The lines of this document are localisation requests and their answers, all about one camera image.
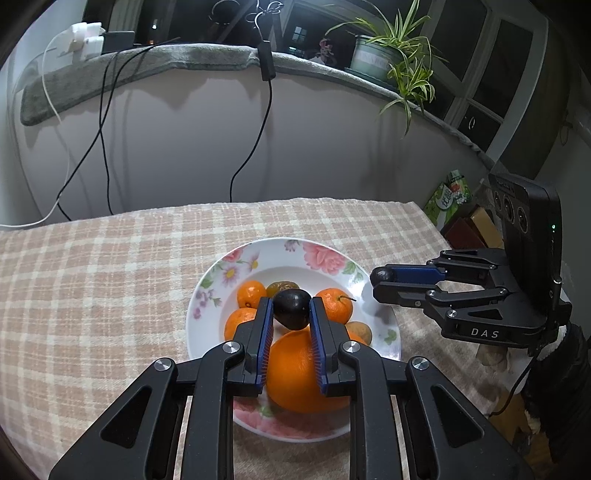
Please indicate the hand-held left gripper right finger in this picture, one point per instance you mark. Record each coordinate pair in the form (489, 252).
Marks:
(317, 355)

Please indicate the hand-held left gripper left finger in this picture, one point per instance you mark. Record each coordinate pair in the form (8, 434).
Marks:
(265, 350)

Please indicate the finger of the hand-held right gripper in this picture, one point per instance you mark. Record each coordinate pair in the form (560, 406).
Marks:
(415, 274)
(401, 295)

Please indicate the dark plum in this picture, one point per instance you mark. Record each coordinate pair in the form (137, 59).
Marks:
(291, 308)
(381, 276)

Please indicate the medium reddish orange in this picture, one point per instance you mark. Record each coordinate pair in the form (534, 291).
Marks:
(293, 374)

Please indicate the small mandarin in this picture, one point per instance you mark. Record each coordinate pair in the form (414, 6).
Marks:
(238, 323)
(249, 293)
(334, 304)

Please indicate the white floral bowl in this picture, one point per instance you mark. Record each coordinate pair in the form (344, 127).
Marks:
(295, 254)

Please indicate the person's right forearm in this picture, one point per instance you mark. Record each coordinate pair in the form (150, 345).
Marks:
(568, 383)

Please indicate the tan box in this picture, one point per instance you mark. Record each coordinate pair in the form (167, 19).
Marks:
(485, 224)

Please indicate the brown kiwi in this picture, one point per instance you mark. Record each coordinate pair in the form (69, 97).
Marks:
(360, 331)

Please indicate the dark red box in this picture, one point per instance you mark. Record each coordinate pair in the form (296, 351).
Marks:
(461, 233)

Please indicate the green kiwi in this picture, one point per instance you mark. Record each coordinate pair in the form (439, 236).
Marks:
(277, 288)

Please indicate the green printed box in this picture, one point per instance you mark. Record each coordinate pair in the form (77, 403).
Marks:
(445, 198)

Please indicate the pink plaid blanket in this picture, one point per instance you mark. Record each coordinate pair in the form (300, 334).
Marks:
(115, 277)

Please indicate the spider plant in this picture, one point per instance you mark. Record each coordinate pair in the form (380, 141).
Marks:
(408, 76)

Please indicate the grey plant pot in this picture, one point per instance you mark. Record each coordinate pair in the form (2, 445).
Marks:
(369, 57)

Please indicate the small purple flower plant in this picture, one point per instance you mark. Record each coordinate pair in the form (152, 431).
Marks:
(325, 48)

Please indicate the grey sill mat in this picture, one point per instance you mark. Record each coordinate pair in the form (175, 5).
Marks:
(184, 55)

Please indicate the black power adapter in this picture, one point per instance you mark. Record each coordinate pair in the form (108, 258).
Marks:
(119, 41)

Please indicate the white window frame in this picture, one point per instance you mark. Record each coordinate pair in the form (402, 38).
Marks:
(538, 69)

